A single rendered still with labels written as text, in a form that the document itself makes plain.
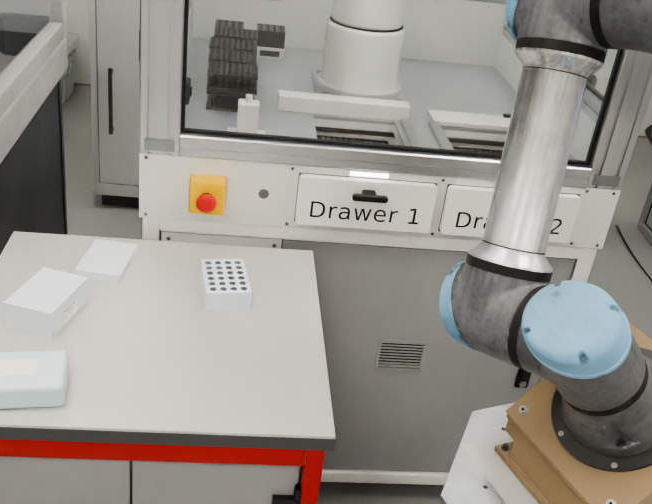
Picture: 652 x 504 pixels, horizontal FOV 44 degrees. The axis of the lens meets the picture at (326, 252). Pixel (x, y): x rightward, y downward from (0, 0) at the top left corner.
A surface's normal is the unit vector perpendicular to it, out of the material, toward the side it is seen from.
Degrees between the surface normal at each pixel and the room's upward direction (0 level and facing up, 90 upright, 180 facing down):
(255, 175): 90
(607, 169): 90
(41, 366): 0
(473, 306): 74
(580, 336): 38
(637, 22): 106
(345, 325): 90
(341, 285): 90
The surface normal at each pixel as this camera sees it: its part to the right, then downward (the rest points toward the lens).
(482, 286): -0.68, -0.03
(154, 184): 0.07, 0.49
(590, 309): -0.41, -0.56
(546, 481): -0.91, 0.11
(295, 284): 0.11, -0.87
